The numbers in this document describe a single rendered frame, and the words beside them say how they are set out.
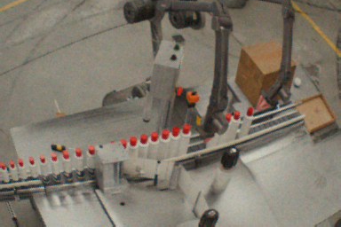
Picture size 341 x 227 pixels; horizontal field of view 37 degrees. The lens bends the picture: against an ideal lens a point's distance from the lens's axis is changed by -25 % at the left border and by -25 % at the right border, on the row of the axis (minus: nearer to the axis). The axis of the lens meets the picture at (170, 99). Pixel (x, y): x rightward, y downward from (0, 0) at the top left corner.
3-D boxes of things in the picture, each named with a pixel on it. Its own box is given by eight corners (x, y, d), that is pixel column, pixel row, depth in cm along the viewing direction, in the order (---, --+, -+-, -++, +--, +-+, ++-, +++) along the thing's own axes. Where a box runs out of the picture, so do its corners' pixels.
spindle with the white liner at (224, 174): (214, 196, 295) (228, 160, 274) (207, 184, 300) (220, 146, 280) (229, 191, 298) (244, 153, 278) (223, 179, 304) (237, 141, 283)
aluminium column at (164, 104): (158, 146, 322) (176, 42, 276) (154, 140, 325) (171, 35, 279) (166, 144, 324) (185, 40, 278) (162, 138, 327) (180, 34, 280)
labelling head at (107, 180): (103, 195, 286) (102, 165, 268) (93, 176, 294) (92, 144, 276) (129, 191, 291) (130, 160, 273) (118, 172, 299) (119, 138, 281)
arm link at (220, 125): (225, 97, 290) (211, 97, 285) (239, 113, 284) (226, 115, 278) (213, 118, 296) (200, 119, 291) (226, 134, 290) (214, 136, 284)
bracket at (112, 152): (103, 165, 268) (103, 163, 268) (93, 147, 275) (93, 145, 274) (130, 160, 273) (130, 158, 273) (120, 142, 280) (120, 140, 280)
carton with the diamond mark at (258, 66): (255, 109, 347) (264, 74, 328) (233, 82, 361) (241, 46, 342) (289, 96, 359) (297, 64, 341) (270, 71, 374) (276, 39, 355)
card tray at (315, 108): (309, 133, 341) (311, 129, 338) (293, 105, 357) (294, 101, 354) (335, 121, 352) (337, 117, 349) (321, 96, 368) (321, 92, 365)
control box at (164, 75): (148, 97, 281) (154, 63, 268) (156, 71, 293) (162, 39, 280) (172, 102, 281) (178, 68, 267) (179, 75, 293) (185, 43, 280)
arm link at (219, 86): (226, 18, 287) (210, 15, 280) (233, 19, 283) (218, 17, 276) (221, 108, 293) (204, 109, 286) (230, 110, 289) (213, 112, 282)
